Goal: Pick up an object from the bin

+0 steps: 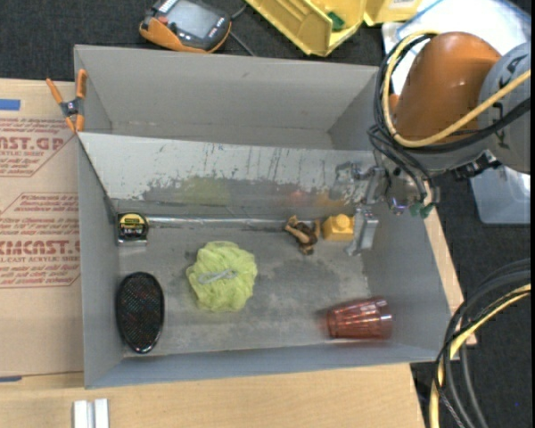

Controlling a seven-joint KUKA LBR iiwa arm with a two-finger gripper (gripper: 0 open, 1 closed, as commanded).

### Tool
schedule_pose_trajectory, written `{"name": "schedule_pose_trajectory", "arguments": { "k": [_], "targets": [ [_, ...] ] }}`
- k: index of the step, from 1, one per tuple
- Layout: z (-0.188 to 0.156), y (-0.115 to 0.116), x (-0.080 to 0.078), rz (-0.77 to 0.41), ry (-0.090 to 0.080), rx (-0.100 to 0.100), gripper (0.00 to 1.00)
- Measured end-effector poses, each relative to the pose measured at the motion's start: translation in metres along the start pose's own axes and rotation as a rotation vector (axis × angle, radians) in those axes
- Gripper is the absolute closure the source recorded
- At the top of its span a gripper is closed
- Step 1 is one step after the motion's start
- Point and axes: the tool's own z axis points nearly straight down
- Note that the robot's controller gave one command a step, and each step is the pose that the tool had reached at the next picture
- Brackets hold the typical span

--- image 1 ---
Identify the black oval mesh brush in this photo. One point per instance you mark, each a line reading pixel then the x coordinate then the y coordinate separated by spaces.
pixel 139 312

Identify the light green mesh bath sponge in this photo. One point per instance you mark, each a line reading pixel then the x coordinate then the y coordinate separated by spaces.
pixel 223 279

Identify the red clear plastic cup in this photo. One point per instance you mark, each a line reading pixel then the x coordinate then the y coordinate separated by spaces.
pixel 359 319

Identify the brown cardboard board red print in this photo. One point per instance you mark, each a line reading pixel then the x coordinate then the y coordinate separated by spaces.
pixel 35 319

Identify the yellow and black tape measure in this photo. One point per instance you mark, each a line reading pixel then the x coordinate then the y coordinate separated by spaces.
pixel 132 227

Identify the grey metal bin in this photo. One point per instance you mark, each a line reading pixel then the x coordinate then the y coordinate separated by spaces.
pixel 272 283

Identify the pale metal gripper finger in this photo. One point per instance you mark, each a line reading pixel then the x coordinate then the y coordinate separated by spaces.
pixel 364 227
pixel 350 171

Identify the brown toy animal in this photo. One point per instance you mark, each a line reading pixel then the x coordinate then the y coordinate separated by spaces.
pixel 304 232

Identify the yellow toy block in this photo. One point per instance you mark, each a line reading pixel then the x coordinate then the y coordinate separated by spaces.
pixel 338 227

